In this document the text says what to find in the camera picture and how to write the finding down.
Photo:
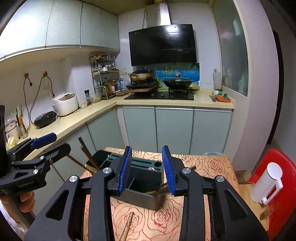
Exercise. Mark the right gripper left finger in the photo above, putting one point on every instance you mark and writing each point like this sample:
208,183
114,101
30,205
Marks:
62,217

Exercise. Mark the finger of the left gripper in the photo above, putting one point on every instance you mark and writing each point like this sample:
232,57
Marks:
56,153
43,141

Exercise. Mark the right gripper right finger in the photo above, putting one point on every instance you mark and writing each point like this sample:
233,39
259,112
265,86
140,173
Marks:
230,216

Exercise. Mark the light wooden chopstick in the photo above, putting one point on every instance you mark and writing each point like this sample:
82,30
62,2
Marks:
127,227

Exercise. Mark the lower kitchen cabinets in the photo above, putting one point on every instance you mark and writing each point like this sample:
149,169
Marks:
186,130

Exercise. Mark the person's left hand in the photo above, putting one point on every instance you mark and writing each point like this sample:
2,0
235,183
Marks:
27,201

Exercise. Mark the black countertop appliance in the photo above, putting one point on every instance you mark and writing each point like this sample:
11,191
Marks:
45,119

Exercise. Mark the utensil jar on counter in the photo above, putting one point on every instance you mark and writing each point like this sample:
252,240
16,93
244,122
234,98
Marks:
20,121

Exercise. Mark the white rice cooker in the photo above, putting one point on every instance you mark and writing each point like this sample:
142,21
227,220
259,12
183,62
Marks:
65,104

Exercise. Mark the white electric kettle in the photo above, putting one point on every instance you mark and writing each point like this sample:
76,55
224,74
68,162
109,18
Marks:
268,185

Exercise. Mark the red plastic chair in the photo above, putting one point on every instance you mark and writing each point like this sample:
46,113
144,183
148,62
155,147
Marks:
283,203

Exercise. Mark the pepper grinder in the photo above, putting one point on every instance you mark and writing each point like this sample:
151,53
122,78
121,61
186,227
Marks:
87,95

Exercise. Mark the rose pattern tablecloth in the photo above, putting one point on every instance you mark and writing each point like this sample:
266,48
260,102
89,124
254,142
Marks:
156,217

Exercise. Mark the metal spice rack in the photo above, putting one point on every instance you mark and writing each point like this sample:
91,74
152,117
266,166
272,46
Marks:
105,75

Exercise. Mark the dark green utensil holder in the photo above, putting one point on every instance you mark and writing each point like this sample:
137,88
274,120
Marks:
145,175

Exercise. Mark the brass coloured pan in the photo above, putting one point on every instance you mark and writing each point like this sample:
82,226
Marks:
141,75

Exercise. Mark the black gas stove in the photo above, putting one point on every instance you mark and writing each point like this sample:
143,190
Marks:
170,94

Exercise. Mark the orange cutting board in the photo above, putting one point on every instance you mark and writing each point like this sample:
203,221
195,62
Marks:
221,98

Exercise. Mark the black wok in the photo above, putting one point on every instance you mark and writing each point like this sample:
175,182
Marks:
178,83

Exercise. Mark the white plastic jug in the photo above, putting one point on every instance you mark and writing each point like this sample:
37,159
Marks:
217,80

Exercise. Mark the black range hood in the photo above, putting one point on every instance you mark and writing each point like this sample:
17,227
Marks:
163,44

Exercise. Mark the frosted glass door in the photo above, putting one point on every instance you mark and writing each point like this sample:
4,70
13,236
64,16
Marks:
233,48

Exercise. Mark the upper wall cabinets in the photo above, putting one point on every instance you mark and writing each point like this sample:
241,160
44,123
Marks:
39,25

